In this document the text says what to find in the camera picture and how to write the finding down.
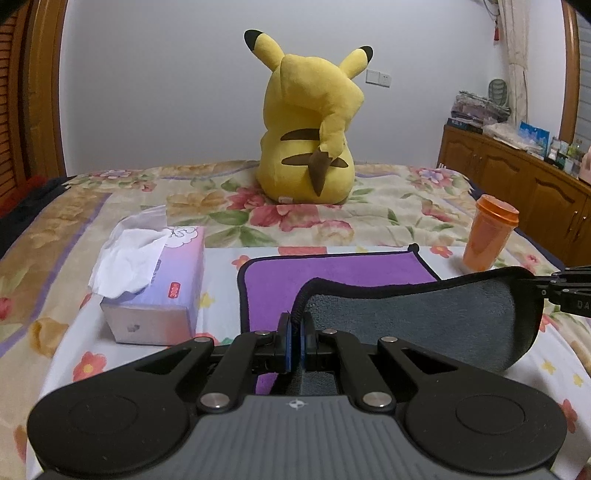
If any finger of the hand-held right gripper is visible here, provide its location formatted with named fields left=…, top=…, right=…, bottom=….
left=530, top=271, right=562, bottom=302

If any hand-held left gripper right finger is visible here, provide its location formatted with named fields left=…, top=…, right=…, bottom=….
left=299, top=318, right=463, bottom=413

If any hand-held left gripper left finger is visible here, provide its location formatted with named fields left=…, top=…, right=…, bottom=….
left=133, top=312, right=295, bottom=414

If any purple and grey towel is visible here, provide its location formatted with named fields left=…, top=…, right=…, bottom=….
left=236, top=243, right=541, bottom=398

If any orange cup with lid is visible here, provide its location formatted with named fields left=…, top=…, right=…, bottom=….
left=463, top=194, right=520, bottom=272

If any wooden cabinet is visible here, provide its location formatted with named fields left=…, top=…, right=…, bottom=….
left=436, top=124, right=591, bottom=265

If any lilac tissue box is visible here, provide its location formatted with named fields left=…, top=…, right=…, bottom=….
left=100, top=225, right=206, bottom=346

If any floral bed sheet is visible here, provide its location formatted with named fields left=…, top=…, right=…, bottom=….
left=0, top=159, right=591, bottom=480

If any group of small bottles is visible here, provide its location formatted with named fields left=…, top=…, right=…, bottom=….
left=545, top=136, right=584, bottom=176

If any blue picture box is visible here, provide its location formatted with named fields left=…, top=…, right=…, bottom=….
left=517, top=121, right=551, bottom=154

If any white tissue paper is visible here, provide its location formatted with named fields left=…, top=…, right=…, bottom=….
left=88, top=205, right=171, bottom=296

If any stack of books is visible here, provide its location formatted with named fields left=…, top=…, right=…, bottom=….
left=445, top=117, right=485, bottom=136

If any pile of folded clothes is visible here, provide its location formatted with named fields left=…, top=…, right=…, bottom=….
left=451, top=89, right=513, bottom=126

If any green woven fan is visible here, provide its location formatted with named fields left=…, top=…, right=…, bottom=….
left=486, top=78, right=509, bottom=106

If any yellow mouse plush toy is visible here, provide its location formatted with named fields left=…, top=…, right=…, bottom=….
left=244, top=29, right=374, bottom=205

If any beige curtain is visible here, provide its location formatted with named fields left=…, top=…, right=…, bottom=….
left=495, top=0, right=530, bottom=126

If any wooden window frame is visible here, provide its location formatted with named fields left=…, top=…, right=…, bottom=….
left=558, top=0, right=591, bottom=139

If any wooden door frame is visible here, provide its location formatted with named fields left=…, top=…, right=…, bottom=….
left=0, top=0, right=71, bottom=186

